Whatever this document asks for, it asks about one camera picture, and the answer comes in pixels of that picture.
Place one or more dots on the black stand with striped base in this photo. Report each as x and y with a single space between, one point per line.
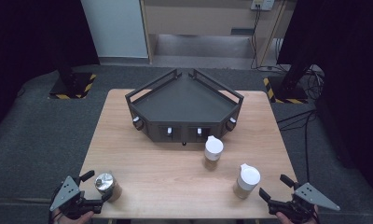
70 85
288 91

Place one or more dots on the wooden cabinet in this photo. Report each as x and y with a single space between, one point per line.
203 18

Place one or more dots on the white panel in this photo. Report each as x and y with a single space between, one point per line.
114 28

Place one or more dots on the dark grey corner rack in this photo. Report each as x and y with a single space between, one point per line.
183 105

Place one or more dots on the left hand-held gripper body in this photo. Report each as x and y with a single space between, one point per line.
66 191

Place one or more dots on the white wall socket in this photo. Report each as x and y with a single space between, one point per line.
262 4

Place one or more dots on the black curtain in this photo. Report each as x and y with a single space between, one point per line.
29 40
352 62

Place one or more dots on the silver-lid spice jar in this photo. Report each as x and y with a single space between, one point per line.
105 183

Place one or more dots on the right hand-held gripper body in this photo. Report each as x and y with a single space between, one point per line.
313 196

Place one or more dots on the white-lid pale spice jar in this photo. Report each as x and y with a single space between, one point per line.
247 179

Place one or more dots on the person's right hand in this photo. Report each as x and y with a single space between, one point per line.
284 217

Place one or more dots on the person's left hand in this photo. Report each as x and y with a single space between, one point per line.
79 217

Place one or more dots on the white-lid brown spice jar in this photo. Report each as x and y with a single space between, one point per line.
213 149

